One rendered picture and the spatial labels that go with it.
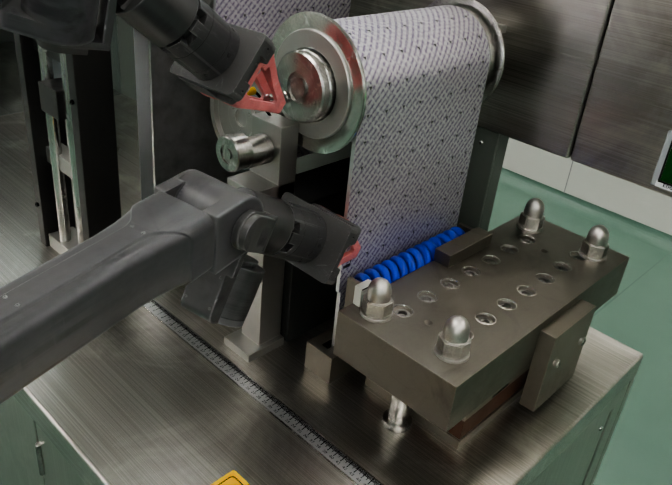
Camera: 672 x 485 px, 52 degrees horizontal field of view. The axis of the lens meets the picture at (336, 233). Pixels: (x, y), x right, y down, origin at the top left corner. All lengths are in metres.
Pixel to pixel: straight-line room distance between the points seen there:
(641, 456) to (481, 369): 1.62
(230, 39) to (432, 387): 0.38
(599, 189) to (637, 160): 2.69
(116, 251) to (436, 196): 0.49
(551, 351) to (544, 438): 0.11
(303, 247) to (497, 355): 0.23
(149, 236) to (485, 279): 0.46
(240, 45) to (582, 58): 0.45
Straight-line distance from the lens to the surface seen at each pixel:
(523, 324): 0.80
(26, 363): 0.48
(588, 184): 3.63
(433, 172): 0.87
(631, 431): 2.38
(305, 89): 0.73
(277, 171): 0.77
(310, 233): 0.69
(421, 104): 0.80
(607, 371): 1.00
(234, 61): 0.65
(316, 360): 0.86
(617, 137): 0.93
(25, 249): 1.14
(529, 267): 0.91
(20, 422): 1.08
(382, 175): 0.78
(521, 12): 0.97
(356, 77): 0.70
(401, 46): 0.77
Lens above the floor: 1.47
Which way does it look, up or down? 29 degrees down
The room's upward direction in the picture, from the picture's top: 6 degrees clockwise
